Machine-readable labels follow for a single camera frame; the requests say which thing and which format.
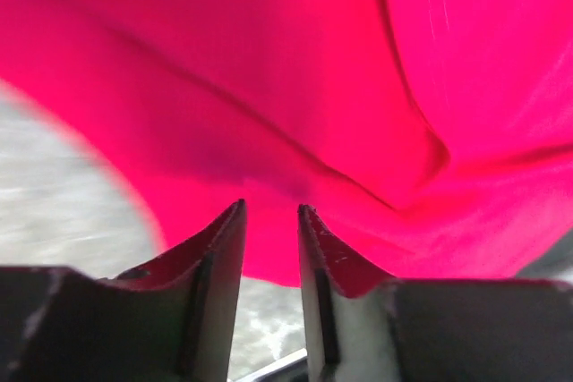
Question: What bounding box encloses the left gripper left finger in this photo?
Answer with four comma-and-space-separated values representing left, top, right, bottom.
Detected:
1, 200, 246, 381

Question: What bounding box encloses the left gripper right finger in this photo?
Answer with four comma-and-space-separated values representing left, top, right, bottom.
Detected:
298, 205, 572, 381

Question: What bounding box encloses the bright red t-shirt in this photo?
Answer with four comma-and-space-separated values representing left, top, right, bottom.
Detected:
1, 0, 572, 286

